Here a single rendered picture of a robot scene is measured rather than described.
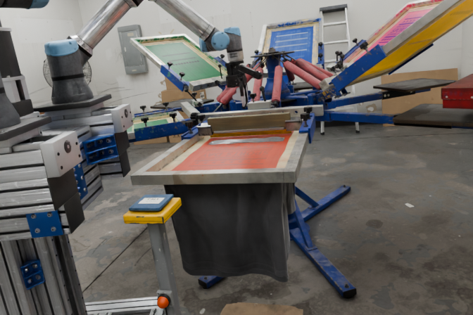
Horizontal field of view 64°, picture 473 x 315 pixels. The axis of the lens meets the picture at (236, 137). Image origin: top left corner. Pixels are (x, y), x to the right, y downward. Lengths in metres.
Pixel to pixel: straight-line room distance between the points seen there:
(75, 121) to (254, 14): 4.71
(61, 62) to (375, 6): 4.88
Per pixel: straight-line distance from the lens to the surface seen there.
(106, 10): 1.70
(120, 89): 6.96
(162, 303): 1.27
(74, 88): 1.54
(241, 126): 1.81
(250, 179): 1.22
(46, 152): 1.04
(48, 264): 1.50
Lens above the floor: 1.39
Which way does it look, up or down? 14 degrees down
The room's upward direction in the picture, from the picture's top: 7 degrees counter-clockwise
